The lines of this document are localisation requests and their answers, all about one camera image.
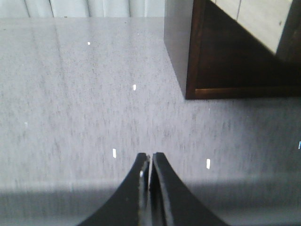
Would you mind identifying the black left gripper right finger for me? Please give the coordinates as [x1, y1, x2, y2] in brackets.
[150, 153, 227, 226]

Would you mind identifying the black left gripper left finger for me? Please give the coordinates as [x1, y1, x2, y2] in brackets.
[79, 153, 150, 226]

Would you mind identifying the dark wooden drawer cabinet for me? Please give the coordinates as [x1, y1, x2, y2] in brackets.
[164, 0, 301, 100]

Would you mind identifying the white curtain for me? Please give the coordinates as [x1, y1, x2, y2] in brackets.
[0, 0, 165, 18]

